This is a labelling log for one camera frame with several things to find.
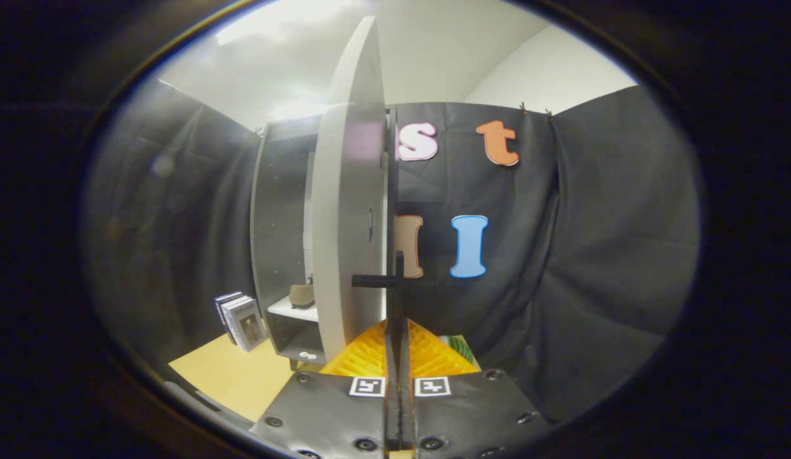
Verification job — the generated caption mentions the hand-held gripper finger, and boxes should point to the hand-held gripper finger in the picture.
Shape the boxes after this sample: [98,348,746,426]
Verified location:
[399,319,552,459]
[250,319,399,459]

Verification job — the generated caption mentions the black door handle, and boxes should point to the black door handle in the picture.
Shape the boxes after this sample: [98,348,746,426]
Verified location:
[352,251,406,323]

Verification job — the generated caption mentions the black backdrop cloth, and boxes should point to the black backdrop cloth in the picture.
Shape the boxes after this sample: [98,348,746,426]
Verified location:
[83,76,699,425]

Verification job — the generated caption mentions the white cabinet shelf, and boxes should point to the white cabinet shelf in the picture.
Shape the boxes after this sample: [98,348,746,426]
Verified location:
[267,295,320,323]

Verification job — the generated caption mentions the striped colourful item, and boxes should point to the striped colourful item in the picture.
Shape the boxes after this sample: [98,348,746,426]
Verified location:
[441,335,480,370]

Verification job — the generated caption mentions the brown fuzzy shoe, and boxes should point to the brown fuzzy shoe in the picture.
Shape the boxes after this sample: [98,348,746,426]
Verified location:
[288,284,316,310]

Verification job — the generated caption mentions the dark blue book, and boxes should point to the dark blue book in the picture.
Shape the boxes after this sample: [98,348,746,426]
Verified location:
[214,291,243,345]

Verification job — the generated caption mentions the white cover book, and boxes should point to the white cover book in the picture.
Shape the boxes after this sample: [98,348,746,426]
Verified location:
[222,296,269,353]

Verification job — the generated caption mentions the white shoe cabinet door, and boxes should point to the white shoe cabinet door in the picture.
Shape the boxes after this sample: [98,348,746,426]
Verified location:
[311,16,396,364]

